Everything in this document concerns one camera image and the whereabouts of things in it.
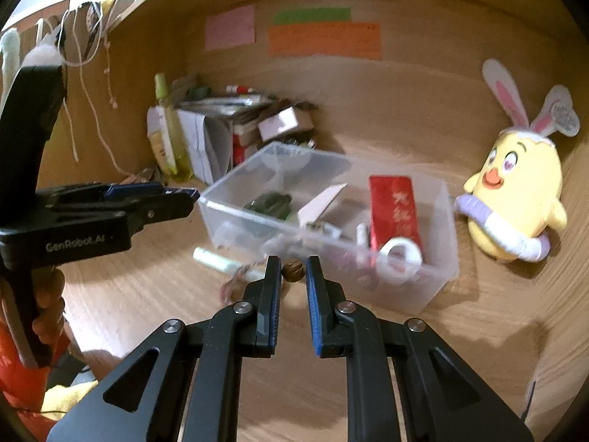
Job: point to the clear plastic box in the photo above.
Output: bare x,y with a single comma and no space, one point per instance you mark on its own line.
322,165

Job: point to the small white bottle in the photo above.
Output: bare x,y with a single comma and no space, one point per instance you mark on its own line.
362,235

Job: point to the white tape roll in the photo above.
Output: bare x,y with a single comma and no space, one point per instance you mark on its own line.
412,251

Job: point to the dark green object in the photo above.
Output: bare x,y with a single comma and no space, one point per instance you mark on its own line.
269,205

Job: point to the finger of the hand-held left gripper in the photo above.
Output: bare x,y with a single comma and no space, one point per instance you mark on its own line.
161,209
138,189

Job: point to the pink sticky note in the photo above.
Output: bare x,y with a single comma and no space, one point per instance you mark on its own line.
230,27

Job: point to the yellow fabric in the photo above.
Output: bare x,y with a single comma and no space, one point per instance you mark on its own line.
69,398

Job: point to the person's orange clothing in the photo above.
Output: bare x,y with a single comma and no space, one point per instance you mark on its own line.
18,377

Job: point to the yellow hanging cloth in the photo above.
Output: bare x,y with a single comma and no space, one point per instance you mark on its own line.
108,5

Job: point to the brown walnut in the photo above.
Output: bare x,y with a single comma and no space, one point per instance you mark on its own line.
293,270

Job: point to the person's left hand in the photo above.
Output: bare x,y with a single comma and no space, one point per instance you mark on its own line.
50,304

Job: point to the yellow chick plush toy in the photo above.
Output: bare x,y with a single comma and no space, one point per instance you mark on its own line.
520,179

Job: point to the green sticky note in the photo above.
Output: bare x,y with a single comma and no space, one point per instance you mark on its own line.
313,16

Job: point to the red carton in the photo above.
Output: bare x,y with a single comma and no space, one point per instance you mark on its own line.
239,147

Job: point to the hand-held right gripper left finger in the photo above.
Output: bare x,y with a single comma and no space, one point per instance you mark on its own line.
275,313

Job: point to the orange sticky note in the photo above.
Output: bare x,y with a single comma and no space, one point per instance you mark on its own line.
322,40

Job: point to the small cardboard box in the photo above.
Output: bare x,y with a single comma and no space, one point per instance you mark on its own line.
280,122

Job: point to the white tube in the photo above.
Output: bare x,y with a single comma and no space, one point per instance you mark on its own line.
211,260

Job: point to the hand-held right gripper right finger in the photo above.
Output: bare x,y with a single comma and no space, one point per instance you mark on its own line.
314,313

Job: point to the red white twine bundle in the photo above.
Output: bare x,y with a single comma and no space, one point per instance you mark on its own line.
234,281

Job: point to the white paper-wrapped utensil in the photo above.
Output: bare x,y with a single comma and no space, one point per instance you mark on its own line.
317,207

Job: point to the red white marker pen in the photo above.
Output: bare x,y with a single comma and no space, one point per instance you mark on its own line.
239,88

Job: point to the yellow-green spray bottle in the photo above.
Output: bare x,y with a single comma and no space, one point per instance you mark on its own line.
172,138

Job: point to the red tea packet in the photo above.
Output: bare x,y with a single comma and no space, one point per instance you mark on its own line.
391,207

